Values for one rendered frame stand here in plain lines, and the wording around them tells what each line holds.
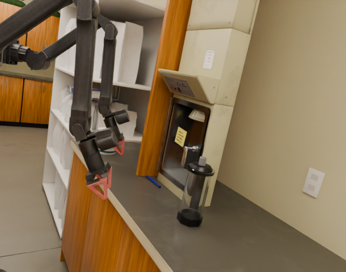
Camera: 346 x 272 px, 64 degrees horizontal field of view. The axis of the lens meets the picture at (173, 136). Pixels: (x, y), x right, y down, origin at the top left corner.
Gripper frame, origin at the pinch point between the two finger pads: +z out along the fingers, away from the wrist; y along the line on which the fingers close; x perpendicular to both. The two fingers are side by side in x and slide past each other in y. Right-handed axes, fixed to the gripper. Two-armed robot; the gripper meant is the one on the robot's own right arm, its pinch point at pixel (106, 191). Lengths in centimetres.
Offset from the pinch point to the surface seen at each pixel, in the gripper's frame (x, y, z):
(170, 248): -16.3, -13.2, 21.2
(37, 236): 103, 121, 61
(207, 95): -47, 16, -19
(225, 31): -62, 21, -41
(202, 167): -35.8, 3.4, 4.4
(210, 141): -43.4, 19.2, 0.5
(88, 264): 38, 44, 52
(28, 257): 100, 95, 63
